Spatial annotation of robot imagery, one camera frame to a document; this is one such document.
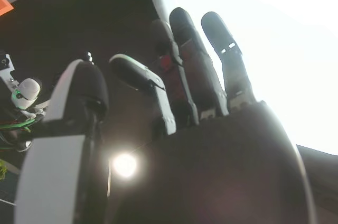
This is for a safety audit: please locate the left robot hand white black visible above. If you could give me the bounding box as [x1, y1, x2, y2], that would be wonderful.
[14, 6, 317, 224]

